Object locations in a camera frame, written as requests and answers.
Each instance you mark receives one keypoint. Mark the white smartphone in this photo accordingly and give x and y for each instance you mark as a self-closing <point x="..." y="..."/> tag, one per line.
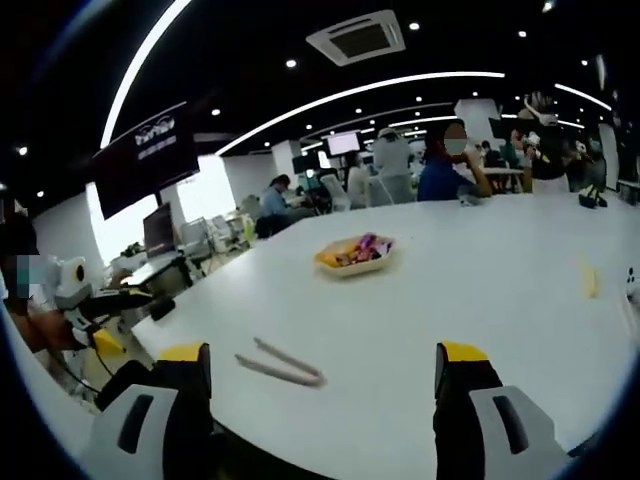
<point x="632" y="285"/>

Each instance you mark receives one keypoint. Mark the large black display screen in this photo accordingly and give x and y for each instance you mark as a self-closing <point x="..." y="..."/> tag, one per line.
<point x="145" y="160"/>

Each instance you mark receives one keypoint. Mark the beige hexagonal container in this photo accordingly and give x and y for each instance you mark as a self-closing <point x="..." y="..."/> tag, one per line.
<point x="352" y="270"/>

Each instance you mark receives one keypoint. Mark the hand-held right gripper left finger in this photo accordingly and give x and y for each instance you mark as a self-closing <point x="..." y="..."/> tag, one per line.
<point x="167" y="430"/>

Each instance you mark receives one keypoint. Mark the curved ceiling light strip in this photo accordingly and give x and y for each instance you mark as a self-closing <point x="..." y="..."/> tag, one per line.
<point x="360" y="92"/>

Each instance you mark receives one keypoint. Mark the pink food tongs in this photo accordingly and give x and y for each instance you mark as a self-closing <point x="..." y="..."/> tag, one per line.
<point x="300" y="375"/>

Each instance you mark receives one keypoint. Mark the desk monitor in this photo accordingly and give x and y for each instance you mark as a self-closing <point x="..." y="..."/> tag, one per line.
<point x="159" y="230"/>

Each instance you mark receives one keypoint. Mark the pile of food packets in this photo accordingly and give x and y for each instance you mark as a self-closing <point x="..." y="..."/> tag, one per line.
<point x="357" y="252"/>

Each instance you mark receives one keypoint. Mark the white office chair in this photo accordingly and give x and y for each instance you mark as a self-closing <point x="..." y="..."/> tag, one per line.
<point x="332" y="192"/>
<point x="192" y="240"/>
<point x="382" y="192"/>

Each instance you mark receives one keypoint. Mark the person's white shirt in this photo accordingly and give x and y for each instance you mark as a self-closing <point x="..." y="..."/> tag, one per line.
<point x="37" y="295"/>

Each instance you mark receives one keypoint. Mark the white office desk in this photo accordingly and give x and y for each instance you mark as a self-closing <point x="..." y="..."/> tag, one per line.
<point x="150" y="270"/>

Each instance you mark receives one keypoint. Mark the small black object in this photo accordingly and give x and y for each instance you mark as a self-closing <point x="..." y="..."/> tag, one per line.
<point x="162" y="309"/>

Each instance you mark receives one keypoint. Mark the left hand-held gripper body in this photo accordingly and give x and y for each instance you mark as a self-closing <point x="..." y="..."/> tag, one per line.
<point x="72" y="287"/>

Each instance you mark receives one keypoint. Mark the white ceiling light strip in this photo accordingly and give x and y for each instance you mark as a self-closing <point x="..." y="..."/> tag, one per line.
<point x="140" y="65"/>

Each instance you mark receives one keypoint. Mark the lit wall screen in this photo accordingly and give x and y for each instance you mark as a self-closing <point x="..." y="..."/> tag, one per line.
<point x="343" y="144"/>

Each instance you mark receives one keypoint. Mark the yellow paper strip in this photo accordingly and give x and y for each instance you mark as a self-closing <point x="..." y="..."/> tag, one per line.
<point x="590" y="277"/>

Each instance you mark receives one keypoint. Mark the person's head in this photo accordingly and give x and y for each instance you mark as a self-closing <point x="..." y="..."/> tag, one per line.
<point x="17" y="245"/>

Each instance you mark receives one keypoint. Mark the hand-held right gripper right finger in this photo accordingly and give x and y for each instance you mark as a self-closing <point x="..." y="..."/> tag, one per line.
<point x="462" y="425"/>

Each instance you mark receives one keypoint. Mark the ceiling air conditioner vent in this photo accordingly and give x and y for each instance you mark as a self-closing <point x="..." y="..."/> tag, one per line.
<point x="357" y="37"/>

